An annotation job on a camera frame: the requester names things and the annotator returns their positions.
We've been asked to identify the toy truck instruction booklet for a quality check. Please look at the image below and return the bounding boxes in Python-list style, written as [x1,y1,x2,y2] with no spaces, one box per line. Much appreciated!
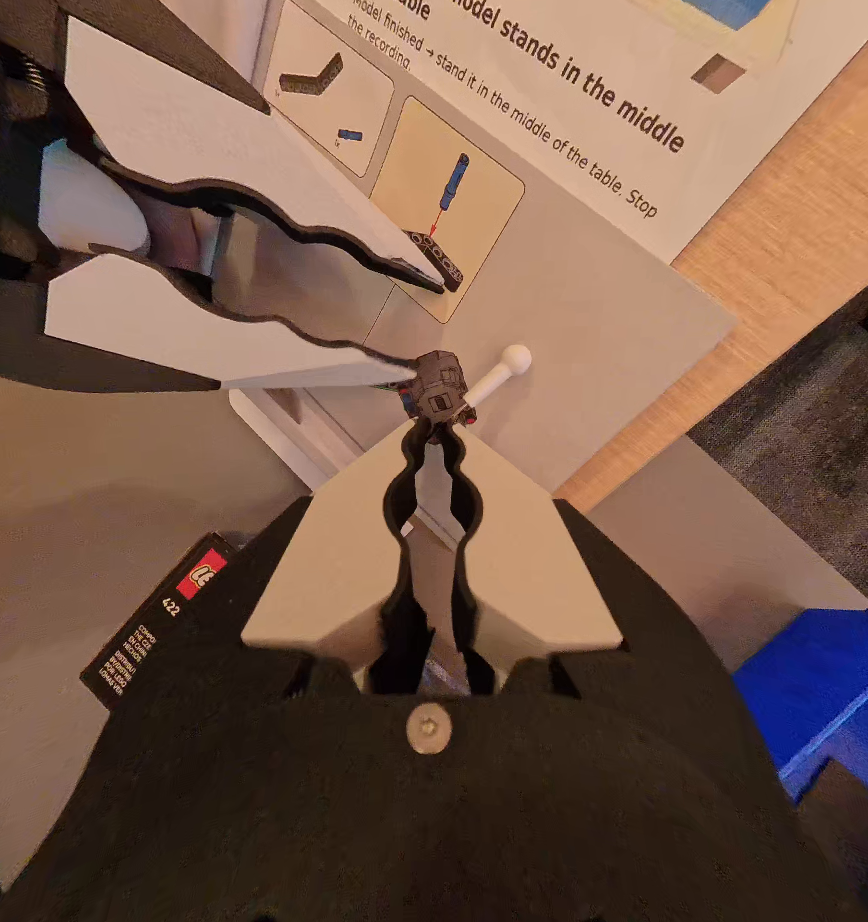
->
[250,0,739,494]

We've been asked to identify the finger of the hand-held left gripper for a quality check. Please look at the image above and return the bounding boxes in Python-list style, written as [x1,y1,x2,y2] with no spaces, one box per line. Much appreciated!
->
[65,16,447,296]
[44,245,418,391]

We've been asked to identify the dark toy truck box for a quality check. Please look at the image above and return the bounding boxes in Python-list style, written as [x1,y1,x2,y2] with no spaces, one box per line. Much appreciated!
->
[80,532,244,712]

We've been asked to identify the grey desk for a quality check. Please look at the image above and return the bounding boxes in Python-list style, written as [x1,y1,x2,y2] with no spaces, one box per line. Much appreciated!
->
[0,375,868,887]

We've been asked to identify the white sign stand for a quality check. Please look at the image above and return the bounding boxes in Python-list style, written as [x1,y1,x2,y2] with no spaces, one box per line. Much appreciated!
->
[229,344,533,552]

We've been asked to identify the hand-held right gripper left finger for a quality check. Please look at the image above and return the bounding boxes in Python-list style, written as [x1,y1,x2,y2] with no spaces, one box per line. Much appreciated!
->
[240,420,435,696]

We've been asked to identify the blue storage bin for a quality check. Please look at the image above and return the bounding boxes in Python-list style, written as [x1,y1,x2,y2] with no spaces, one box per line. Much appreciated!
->
[733,608,868,916]

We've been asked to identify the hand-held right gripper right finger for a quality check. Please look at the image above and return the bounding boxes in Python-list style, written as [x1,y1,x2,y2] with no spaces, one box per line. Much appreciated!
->
[434,421,626,694]

